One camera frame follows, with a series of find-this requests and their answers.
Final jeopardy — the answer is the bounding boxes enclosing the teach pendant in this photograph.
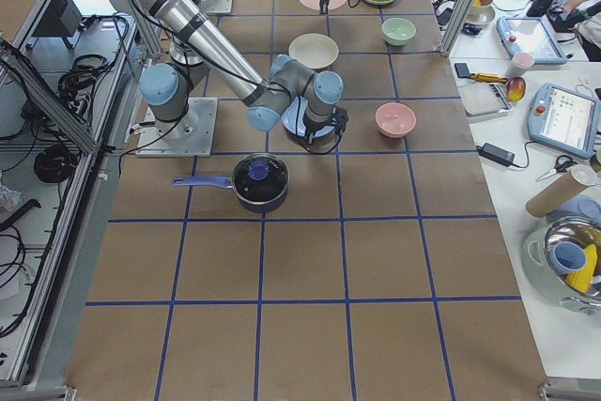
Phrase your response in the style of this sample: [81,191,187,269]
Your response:
[496,17,567,65]
[527,84,600,159]

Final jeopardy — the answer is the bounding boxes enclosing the mango fruit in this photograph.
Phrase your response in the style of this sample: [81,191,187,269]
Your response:
[506,77,526,102]

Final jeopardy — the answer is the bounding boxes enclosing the cardboard tube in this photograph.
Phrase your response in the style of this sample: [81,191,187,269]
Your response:
[525,164,597,218]

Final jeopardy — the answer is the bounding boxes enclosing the white bowl with fruit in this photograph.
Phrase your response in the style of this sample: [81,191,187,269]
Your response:
[466,0,493,23]

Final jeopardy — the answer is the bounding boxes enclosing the blue plate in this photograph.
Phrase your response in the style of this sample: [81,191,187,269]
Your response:
[281,97,330,143]

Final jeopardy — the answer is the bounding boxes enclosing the teach pendant far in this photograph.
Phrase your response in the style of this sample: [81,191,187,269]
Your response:
[496,17,567,65]

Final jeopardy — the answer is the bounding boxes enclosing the blue saucepan with lid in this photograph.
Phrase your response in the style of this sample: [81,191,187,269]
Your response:
[172,153,289,213]

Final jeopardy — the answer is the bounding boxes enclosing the kitchen scale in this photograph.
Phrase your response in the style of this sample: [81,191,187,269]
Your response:
[458,82,513,120]

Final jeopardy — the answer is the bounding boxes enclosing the white cup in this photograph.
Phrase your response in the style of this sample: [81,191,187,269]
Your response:
[506,52,535,79]

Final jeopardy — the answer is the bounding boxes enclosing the pink bowl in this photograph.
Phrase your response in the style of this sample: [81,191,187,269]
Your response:
[375,102,417,138]

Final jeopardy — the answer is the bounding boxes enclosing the black power adapter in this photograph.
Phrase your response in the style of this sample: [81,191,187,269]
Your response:
[476,143,515,167]

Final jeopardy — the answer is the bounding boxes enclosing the steel mixing bowl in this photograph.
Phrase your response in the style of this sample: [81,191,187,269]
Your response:
[520,217,600,315]

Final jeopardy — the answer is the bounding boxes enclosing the scissors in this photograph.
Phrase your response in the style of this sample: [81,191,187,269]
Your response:
[535,154,578,182]

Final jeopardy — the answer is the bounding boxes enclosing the green bowl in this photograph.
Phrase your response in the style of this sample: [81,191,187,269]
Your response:
[381,17,417,46]

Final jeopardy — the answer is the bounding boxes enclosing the teach pendant near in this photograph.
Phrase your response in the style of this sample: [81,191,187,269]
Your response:
[527,84,600,159]

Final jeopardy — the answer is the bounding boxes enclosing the cream plate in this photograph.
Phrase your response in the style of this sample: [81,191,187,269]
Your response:
[288,33,339,69]

